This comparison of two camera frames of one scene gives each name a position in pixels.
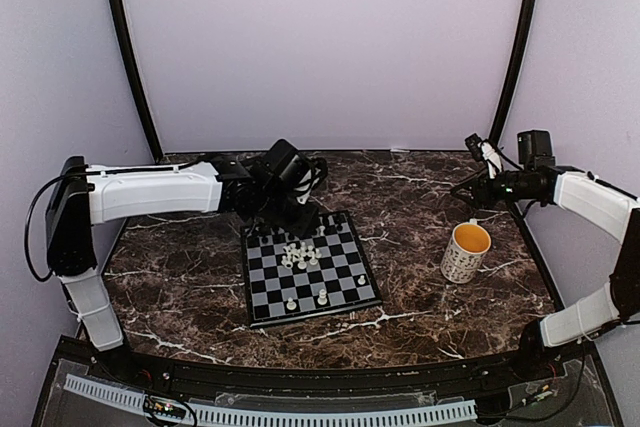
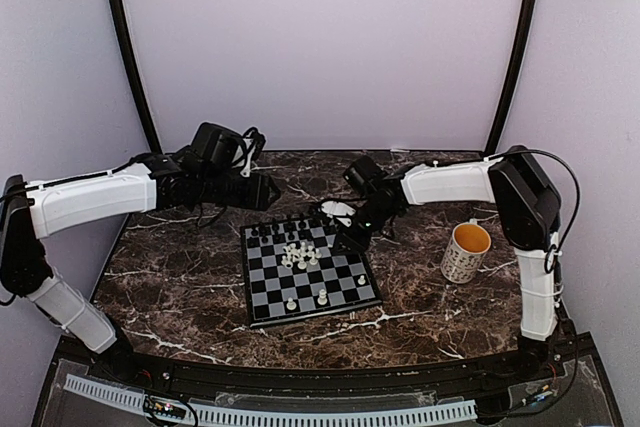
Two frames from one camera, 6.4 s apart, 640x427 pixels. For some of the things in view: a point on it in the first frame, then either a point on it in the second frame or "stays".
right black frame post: x=525 y=31 stays
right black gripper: x=482 y=191 → x=357 y=243
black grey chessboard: x=288 y=279 stays
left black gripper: x=304 y=225 → x=257 y=196
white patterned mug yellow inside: x=468 y=245 stays
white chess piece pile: x=303 y=254 stays
